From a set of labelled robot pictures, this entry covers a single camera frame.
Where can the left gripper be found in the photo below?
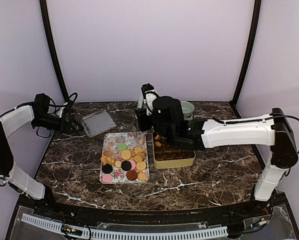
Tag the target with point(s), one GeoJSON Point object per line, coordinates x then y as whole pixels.
{"type": "Point", "coordinates": [68, 125]}

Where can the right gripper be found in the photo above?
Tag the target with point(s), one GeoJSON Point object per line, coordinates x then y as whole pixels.
{"type": "Point", "coordinates": [143, 125]}

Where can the floral cookie tray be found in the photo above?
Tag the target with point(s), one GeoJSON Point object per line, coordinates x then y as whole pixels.
{"type": "Point", "coordinates": [111, 155]}

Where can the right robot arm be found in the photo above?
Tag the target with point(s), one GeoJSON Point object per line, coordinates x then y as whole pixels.
{"type": "Point", "coordinates": [164, 115]}

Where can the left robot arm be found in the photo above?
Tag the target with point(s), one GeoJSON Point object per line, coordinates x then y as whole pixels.
{"type": "Point", "coordinates": [41, 113]}

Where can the silver tin lid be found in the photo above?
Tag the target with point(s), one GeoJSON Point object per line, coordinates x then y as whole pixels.
{"type": "Point", "coordinates": [98, 123]}

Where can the green sandwich cookie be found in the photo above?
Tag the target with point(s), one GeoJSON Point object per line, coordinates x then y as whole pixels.
{"type": "Point", "coordinates": [122, 146]}

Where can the dotted round yellow biscuit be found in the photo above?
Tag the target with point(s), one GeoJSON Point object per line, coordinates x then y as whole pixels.
{"type": "Point", "coordinates": [126, 154]}

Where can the gold cookie tin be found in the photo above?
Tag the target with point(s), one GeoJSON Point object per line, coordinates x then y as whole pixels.
{"type": "Point", "coordinates": [166, 156]}

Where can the pink sandwich cookie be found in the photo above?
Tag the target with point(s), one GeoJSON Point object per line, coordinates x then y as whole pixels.
{"type": "Point", "coordinates": [107, 178]}
{"type": "Point", "coordinates": [133, 164]}

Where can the light green ceramic bowl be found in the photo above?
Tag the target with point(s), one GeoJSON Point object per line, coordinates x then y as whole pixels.
{"type": "Point", "coordinates": [187, 110]}

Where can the black sandwich cookie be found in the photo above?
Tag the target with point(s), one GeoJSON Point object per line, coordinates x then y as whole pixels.
{"type": "Point", "coordinates": [126, 165]}
{"type": "Point", "coordinates": [107, 169]}

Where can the swirl butter cookie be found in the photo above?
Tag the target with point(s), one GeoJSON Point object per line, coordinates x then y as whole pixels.
{"type": "Point", "coordinates": [142, 177]}

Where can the brown chocolate cookie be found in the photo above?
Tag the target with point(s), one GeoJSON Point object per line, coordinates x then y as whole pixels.
{"type": "Point", "coordinates": [131, 175]}

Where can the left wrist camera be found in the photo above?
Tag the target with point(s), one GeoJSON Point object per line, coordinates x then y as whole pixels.
{"type": "Point", "coordinates": [63, 109]}

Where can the white slotted cable duct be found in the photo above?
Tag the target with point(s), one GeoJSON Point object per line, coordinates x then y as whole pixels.
{"type": "Point", "coordinates": [108, 231]}

